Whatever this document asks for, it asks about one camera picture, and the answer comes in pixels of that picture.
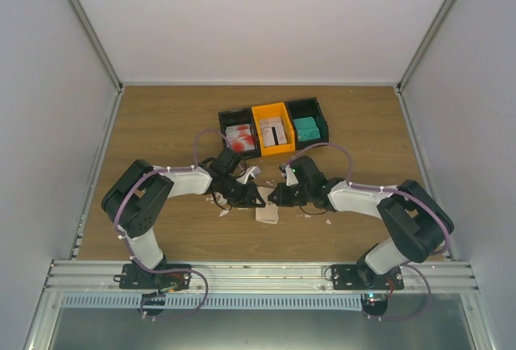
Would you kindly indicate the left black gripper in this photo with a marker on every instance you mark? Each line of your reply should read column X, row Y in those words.
column 251, row 194

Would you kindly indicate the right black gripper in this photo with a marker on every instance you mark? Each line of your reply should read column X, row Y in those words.
column 282, row 199

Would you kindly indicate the beige card holder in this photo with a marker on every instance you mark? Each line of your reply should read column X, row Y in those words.
column 268, row 214

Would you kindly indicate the black bin with red cards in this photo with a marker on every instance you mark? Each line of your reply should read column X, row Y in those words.
column 236, row 117

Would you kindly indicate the yellow bin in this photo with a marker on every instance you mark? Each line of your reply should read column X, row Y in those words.
column 269, row 111

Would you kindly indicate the black bin with teal cards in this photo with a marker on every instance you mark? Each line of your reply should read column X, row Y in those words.
column 307, row 107

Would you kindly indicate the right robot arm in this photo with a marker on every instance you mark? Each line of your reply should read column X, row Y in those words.
column 418, row 227

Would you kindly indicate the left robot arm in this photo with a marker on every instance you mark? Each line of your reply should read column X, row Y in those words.
column 135, row 201

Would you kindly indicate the white patterned card stack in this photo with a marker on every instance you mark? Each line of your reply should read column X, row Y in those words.
column 273, row 132

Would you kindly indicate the red white card stack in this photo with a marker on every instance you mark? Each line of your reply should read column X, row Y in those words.
column 240, row 138

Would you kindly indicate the teal card stack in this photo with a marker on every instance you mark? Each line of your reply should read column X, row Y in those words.
column 306, row 128

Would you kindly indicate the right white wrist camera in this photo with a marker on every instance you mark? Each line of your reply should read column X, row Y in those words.
column 288, row 174

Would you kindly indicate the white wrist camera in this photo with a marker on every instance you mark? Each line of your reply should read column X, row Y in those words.
column 250, row 174
column 288, row 174

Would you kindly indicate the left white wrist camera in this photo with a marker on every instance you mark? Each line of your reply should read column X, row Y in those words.
column 250, row 174

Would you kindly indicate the grey slotted cable duct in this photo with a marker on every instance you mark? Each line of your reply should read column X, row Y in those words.
column 217, row 301

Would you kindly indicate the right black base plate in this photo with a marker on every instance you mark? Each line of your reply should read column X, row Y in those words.
column 354, row 277

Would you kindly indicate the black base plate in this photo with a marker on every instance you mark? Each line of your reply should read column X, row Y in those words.
column 354, row 277
column 132, row 277

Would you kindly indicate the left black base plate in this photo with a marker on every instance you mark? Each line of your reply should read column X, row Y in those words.
column 132, row 277

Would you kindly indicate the aluminium front rail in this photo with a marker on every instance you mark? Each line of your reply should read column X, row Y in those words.
column 226, row 277

